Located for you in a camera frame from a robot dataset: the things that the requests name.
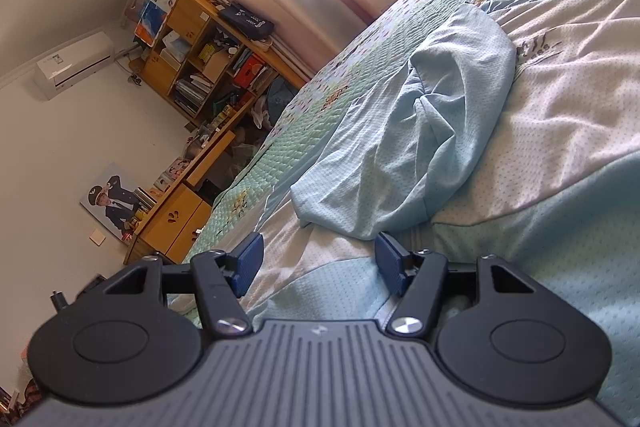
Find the light blue white jacket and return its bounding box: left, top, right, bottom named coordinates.
left=169, top=0, right=640, bottom=417

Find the wooden desk with drawers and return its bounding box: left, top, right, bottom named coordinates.
left=124, top=95, right=257, bottom=265

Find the child portrait photo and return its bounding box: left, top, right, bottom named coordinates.
left=79, top=162, right=148, bottom=244

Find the wooden bookshelf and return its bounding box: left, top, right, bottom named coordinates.
left=129, top=0, right=304, bottom=124

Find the dark hanging tote bag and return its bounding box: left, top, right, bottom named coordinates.
left=218, top=3, right=274, bottom=41

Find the green quilted bee bedspread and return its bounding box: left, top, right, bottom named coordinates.
left=184, top=0, right=640, bottom=327

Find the white wall air conditioner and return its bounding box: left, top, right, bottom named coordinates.
left=34, top=31, right=114, bottom=100

